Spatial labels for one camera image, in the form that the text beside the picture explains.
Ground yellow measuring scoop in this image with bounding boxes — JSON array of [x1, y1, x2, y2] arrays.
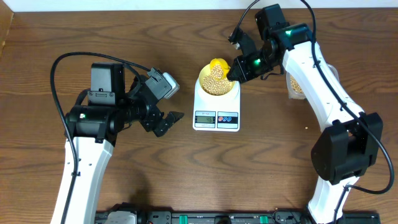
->
[[210, 58, 231, 80]]

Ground white digital kitchen scale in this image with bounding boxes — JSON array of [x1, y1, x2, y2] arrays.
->
[[192, 78, 241, 132]]

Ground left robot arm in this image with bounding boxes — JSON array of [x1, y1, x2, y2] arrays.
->
[[51, 62, 183, 223]]

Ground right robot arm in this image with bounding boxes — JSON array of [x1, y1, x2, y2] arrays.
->
[[227, 4, 383, 223]]

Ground soybeans in bowl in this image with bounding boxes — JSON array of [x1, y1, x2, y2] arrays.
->
[[202, 75, 233, 96]]

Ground yellow bowl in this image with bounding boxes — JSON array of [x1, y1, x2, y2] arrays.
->
[[201, 72, 234, 90]]

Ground clear plastic container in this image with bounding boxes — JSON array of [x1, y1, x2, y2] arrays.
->
[[286, 64, 340, 100]]

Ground soybeans pile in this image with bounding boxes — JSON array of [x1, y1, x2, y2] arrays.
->
[[290, 76, 303, 94]]

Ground left black cable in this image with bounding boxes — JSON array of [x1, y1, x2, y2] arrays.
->
[[50, 51, 152, 224]]

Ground black cable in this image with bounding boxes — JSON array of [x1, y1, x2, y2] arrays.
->
[[231, 0, 396, 224], [50, 51, 152, 224]]

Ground right black cable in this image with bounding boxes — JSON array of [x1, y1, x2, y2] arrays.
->
[[231, 0, 396, 224]]

